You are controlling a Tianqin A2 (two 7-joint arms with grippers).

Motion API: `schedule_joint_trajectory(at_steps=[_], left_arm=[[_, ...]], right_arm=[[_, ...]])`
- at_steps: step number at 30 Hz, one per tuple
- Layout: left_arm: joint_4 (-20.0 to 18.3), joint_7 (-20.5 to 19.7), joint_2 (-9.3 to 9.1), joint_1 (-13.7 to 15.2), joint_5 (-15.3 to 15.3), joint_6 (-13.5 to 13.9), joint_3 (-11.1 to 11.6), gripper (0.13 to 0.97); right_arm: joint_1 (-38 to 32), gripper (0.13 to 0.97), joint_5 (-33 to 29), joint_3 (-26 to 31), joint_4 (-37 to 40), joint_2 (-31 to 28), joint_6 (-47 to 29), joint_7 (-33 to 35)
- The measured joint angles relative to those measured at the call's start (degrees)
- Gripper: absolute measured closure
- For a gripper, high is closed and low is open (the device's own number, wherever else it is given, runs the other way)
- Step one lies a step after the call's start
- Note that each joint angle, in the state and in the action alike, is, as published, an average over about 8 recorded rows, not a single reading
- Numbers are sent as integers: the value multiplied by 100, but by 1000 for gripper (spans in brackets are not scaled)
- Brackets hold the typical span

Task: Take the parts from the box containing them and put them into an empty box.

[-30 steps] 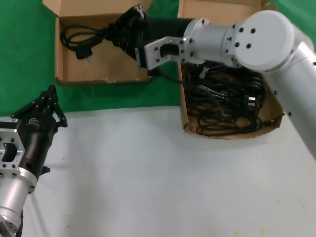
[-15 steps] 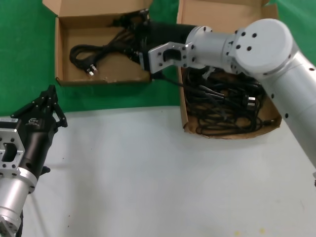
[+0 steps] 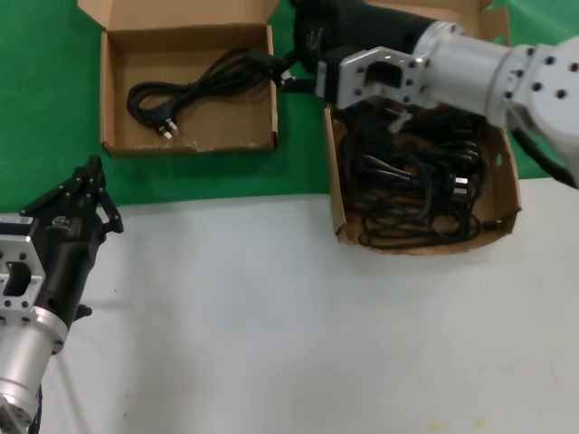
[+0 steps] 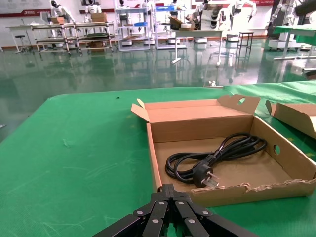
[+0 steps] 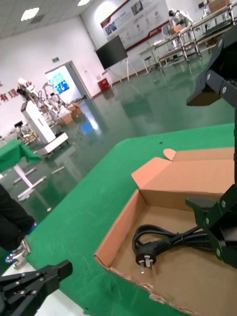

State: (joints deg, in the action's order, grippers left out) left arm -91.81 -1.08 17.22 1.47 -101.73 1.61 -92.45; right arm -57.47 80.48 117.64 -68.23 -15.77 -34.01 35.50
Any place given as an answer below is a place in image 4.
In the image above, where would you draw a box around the black tall stool frame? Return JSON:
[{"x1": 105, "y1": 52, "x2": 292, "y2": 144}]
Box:
[{"x1": 237, "y1": 31, "x2": 255, "y2": 69}]

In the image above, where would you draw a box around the open cardboard box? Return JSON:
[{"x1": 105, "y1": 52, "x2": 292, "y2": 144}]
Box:
[{"x1": 168, "y1": 15, "x2": 185, "y2": 30}]

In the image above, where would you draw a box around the black power cord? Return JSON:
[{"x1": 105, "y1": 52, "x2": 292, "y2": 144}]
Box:
[{"x1": 164, "y1": 133, "x2": 269, "y2": 188}]

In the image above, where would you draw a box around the black round stool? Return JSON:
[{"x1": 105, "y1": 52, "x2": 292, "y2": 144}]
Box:
[{"x1": 14, "y1": 34, "x2": 28, "y2": 54}]

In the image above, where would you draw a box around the red wall banner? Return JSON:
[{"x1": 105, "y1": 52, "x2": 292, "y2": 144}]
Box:
[{"x1": 0, "y1": 9, "x2": 51, "y2": 18}]

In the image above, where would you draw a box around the white table with T legs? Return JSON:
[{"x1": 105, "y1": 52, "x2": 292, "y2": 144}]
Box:
[{"x1": 170, "y1": 28, "x2": 226, "y2": 68}]

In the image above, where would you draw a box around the white desk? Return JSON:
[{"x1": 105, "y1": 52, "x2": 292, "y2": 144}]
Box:
[{"x1": 6, "y1": 24, "x2": 35, "y2": 54}]

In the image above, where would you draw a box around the green covered table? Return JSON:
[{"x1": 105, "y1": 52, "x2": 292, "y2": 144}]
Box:
[{"x1": 272, "y1": 24, "x2": 316, "y2": 62}]

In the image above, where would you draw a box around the white shelving unit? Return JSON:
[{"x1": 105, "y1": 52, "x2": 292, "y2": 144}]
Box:
[
  {"x1": 114, "y1": 6, "x2": 156, "y2": 52},
  {"x1": 153, "y1": 3, "x2": 188, "y2": 50}
]

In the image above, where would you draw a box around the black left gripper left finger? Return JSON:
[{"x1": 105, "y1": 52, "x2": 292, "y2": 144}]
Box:
[{"x1": 93, "y1": 184, "x2": 173, "y2": 237}]

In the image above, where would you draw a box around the closed cardboard box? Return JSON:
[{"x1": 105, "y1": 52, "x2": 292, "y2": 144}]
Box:
[{"x1": 90, "y1": 12, "x2": 108, "y2": 23}]

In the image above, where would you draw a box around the cardboard box with intact lid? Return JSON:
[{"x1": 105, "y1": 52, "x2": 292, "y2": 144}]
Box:
[{"x1": 130, "y1": 94, "x2": 316, "y2": 208}]

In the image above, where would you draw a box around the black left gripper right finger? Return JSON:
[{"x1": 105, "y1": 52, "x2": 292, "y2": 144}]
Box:
[{"x1": 170, "y1": 184, "x2": 257, "y2": 237}]

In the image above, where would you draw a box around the metal pipe shelf rack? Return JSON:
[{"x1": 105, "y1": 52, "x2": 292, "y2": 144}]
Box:
[
  {"x1": 74, "y1": 21, "x2": 116, "y2": 54},
  {"x1": 31, "y1": 21, "x2": 78, "y2": 54}
]

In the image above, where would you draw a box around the green table cloth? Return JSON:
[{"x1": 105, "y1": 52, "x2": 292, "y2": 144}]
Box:
[{"x1": 0, "y1": 80, "x2": 316, "y2": 237}]

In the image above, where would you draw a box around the cardboard box with ripped lid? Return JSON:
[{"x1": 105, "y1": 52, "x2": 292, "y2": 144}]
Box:
[{"x1": 265, "y1": 100, "x2": 316, "y2": 140}]

